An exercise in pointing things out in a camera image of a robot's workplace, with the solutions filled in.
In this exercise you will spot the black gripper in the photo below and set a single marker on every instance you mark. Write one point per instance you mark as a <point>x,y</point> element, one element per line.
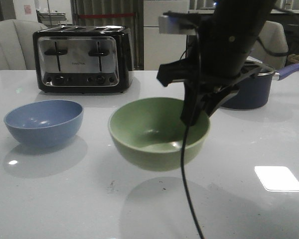
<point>204,93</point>

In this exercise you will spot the green bowl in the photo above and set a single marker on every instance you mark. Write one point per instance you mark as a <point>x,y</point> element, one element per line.
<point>150,134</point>

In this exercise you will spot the blue bowl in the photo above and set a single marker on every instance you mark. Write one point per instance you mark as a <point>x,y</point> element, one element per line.
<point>46,123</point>

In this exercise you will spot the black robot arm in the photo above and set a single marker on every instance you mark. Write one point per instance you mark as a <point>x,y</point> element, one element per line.
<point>223,42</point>

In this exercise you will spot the dark blue saucepan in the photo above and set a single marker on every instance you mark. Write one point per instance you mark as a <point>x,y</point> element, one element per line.
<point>254,91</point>

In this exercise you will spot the beige armchair right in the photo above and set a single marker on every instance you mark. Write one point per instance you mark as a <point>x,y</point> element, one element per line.
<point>273,38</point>

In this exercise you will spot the beige armchair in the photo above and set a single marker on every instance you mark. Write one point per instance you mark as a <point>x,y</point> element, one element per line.
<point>16,44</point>
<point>273,38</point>

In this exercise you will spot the red barrier belt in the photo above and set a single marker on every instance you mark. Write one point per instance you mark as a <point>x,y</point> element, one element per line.
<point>100,16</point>

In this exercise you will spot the black and chrome four-slot toaster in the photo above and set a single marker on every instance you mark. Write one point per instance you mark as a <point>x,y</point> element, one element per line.
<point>84,59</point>

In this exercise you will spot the beige armchair left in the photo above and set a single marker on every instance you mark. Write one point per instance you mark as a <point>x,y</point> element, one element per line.
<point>16,44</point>

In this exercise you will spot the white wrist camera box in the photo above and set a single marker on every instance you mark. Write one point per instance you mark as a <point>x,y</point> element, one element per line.
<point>179,23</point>

